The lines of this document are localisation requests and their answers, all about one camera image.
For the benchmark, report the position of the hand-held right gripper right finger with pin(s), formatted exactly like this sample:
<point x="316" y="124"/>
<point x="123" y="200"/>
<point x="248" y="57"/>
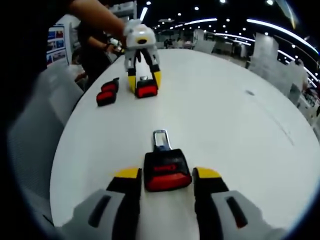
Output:
<point x="215" y="205"/>

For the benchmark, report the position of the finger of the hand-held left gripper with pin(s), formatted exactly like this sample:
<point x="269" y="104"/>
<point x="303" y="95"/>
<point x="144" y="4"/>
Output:
<point x="155" y="65"/>
<point x="130" y="62"/>

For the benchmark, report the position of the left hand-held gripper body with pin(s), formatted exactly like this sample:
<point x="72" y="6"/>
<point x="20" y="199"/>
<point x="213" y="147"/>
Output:
<point x="140" y="35"/>

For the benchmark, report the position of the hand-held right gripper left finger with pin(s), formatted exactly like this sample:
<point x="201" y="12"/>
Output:
<point x="117" y="207"/>

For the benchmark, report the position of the black buckle with metal tongue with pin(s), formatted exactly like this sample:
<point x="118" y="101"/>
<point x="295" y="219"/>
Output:
<point x="106" y="98"/>
<point x="110" y="86"/>
<point x="146" y="91"/>
<point x="166" y="172"/>

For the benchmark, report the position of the person's left forearm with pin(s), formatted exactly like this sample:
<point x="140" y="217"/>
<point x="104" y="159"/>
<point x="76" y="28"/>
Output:
<point x="100" y="17"/>

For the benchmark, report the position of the blue white poster board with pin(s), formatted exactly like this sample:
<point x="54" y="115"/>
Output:
<point x="57" y="45"/>

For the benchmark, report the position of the person's body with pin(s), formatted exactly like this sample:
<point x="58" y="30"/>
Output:
<point x="37" y="37"/>

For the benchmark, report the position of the grey white chair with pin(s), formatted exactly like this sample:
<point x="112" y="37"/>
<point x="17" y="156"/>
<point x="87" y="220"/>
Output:
<point x="37" y="120"/>

